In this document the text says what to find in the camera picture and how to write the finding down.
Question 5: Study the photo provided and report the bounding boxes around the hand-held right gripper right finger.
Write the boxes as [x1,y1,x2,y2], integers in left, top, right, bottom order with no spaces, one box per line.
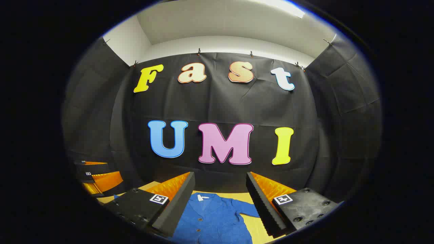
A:
[246,171,339,238]

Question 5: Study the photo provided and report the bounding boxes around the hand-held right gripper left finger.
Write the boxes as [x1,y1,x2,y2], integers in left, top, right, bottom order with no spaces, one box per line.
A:
[103,171,196,238]

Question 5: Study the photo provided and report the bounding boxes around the blue corduroy jacket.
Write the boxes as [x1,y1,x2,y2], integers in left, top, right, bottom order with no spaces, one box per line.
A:
[114,192,261,244]

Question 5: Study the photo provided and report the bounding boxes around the black backdrop cloth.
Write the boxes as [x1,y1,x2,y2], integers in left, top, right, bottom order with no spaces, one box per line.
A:
[62,34,383,204]

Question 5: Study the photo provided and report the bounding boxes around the row of small cloth clips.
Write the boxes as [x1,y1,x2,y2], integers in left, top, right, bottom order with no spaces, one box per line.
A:
[103,38,334,72]

